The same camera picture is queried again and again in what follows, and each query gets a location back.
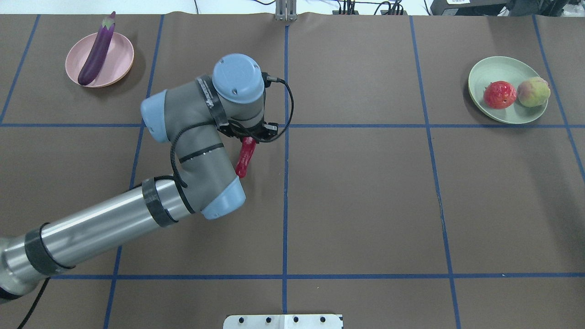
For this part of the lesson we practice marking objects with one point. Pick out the red pomegranate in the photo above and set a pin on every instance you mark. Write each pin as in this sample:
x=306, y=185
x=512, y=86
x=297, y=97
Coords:
x=500, y=95

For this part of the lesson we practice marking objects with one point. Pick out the black power strip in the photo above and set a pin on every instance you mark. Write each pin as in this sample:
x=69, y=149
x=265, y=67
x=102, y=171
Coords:
x=369, y=7

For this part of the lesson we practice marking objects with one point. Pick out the purple eggplant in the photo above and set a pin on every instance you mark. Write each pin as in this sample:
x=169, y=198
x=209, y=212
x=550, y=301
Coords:
x=98, y=53

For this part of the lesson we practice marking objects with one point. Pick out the light green plate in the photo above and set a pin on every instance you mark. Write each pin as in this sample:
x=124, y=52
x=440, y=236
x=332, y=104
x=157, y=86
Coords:
x=502, y=68

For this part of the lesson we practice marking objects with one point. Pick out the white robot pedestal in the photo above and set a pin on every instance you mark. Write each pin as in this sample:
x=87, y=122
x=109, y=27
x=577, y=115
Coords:
x=284, y=321

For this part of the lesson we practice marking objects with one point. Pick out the pink plate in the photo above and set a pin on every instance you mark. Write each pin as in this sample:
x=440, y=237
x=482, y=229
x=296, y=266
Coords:
x=118, y=61

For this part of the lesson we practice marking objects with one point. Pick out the red chili pepper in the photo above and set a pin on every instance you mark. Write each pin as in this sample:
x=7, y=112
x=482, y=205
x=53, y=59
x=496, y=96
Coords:
x=248, y=145

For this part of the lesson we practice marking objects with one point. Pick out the black box top right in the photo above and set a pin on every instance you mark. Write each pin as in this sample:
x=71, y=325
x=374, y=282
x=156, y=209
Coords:
x=495, y=7

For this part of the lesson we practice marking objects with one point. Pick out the aluminium frame post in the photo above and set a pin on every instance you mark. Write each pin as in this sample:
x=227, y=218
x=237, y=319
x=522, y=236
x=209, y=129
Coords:
x=286, y=10

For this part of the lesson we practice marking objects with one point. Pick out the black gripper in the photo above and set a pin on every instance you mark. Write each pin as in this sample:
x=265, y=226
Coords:
x=247, y=135

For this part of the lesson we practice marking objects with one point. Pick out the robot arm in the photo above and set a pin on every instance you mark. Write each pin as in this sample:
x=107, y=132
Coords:
x=191, y=117

